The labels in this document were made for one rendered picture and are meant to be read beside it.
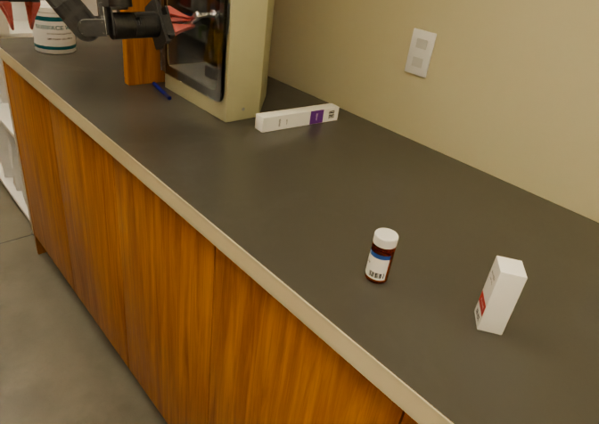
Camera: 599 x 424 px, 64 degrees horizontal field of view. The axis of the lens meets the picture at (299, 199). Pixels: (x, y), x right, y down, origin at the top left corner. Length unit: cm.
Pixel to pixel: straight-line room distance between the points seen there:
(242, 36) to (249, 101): 18
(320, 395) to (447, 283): 28
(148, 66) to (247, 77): 39
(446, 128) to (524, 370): 77
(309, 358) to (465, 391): 27
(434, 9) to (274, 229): 75
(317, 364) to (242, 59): 78
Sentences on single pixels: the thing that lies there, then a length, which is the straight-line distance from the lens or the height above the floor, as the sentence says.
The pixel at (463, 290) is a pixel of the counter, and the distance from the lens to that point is 82.
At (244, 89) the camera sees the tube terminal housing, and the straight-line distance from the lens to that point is 130.
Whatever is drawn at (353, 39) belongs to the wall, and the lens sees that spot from 151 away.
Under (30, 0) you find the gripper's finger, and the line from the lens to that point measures 148.
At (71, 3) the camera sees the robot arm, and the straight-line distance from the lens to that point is 116.
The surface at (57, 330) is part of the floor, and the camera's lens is 207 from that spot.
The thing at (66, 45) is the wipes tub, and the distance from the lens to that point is 188.
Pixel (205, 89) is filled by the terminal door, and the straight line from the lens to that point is 133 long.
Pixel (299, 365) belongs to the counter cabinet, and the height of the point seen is 77.
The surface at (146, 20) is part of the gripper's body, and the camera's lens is 120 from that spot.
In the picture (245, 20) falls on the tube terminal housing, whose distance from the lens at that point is 125.
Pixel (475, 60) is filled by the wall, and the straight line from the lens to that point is 129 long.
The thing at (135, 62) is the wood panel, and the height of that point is 101.
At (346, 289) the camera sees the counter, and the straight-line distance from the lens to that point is 75.
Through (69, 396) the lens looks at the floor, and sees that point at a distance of 184.
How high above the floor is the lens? 141
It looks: 29 degrees down
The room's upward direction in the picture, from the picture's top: 8 degrees clockwise
